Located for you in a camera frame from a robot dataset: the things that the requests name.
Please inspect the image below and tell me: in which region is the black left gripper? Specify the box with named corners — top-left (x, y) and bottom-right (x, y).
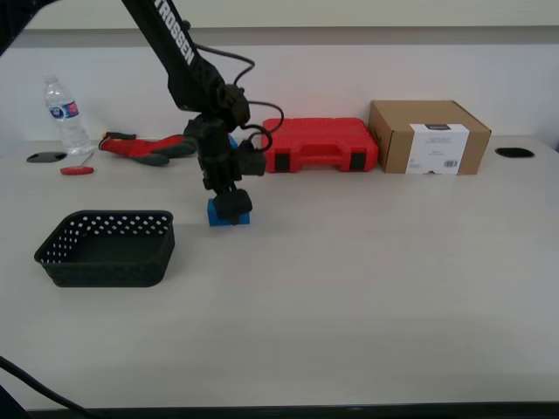
top-left (182, 115), bottom-right (254, 226)

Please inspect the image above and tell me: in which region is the large blue block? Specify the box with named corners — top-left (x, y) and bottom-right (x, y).
top-left (206, 198), bottom-right (254, 228)

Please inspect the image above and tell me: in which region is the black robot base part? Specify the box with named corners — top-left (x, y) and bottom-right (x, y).
top-left (0, 383), bottom-right (28, 419)

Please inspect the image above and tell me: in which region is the black perforated plastic basket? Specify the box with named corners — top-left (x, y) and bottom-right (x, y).
top-left (33, 209), bottom-right (176, 289)

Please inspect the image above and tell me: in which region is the red and grey work glove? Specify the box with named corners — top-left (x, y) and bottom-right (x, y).
top-left (126, 148), bottom-right (171, 168)
top-left (98, 131), bottom-right (198, 159)

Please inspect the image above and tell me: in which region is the red plastic tool case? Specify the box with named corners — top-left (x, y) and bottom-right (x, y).
top-left (260, 117), bottom-right (380, 175)

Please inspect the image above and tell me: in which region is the brown cardboard box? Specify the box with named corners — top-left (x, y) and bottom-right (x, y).
top-left (368, 100), bottom-right (493, 176)

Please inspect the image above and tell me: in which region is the clear plastic water bottle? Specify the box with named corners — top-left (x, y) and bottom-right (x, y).
top-left (43, 74), bottom-right (95, 156)

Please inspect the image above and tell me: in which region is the black desk grommet cover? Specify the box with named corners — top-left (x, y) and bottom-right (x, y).
top-left (26, 151), bottom-right (69, 164)

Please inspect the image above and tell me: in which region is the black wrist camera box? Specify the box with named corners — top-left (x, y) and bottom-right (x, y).
top-left (235, 138), bottom-right (267, 178)

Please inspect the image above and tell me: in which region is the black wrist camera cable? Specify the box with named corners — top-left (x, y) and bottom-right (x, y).
top-left (238, 100), bottom-right (286, 154)

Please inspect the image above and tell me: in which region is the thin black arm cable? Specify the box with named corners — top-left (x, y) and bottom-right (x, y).
top-left (191, 42), bottom-right (257, 86)

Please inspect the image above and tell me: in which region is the red T-handle hex key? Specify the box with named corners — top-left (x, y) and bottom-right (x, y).
top-left (59, 151), bottom-right (96, 176)

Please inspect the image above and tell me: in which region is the thick black cable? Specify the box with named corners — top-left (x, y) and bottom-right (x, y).
top-left (0, 354), bottom-right (91, 418)

